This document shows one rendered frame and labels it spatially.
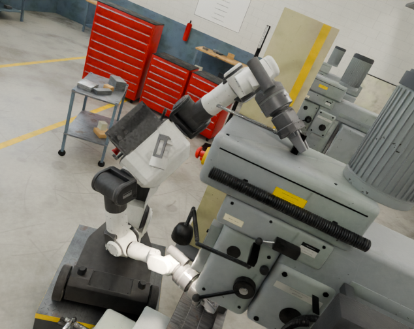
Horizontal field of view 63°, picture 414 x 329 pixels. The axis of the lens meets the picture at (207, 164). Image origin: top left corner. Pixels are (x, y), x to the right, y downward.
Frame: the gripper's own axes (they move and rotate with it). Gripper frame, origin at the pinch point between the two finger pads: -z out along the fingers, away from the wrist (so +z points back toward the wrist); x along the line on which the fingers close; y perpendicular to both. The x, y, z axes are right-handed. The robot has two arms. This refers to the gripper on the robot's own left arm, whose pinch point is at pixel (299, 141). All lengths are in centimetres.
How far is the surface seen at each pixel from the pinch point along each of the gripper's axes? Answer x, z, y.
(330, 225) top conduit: 11.0, -22.5, -0.9
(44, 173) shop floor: -110, 109, -286
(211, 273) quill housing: 11, -22, -44
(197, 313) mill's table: -18, -44, -90
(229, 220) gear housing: 14.0, -9.3, -25.2
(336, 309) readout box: 26.6, -35.7, -3.9
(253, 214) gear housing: 12.4, -11.0, -18.3
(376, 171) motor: 1.8, -16.5, 13.6
